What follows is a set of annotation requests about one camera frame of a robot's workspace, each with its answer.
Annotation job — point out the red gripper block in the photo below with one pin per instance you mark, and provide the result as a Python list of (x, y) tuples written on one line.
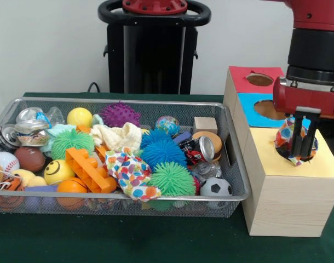
[(301, 98)]

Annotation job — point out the orange toy building brick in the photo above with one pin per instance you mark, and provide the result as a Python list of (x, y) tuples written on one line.
[(87, 170)]

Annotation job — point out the wooden box with three holes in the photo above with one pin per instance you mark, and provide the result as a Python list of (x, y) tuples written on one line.
[(287, 208)]

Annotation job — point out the blue spiky rubber ball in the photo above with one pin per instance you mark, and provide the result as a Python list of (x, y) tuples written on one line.
[(163, 154)]

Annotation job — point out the yellow smiley face ball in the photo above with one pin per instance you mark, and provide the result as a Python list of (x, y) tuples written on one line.
[(56, 172)]

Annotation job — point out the shallow metal mesh bin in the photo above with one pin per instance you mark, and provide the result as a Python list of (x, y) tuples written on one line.
[(236, 180)]

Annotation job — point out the purple spiky ball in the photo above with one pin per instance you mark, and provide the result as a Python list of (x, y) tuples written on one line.
[(119, 115)]

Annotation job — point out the dark green table cloth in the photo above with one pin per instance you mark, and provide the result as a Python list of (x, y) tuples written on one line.
[(128, 241)]

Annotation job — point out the white baseball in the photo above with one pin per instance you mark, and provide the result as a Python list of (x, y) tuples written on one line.
[(5, 161)]

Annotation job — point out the black pedestal with red base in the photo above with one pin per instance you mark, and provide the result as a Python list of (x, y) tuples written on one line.
[(156, 54)]

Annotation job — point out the black and white soccer ball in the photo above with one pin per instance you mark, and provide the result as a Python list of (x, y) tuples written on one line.
[(216, 187)]

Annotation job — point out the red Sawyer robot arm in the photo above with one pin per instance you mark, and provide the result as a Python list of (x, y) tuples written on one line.
[(317, 46)]

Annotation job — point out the polka dot cloth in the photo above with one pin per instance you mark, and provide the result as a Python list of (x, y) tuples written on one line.
[(284, 137), (128, 172)]

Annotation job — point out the yellow tennis ball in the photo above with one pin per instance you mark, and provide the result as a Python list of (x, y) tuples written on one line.
[(79, 117)]

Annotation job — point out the green spiky rubber ball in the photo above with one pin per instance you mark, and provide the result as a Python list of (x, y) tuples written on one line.
[(171, 178), (71, 142)]

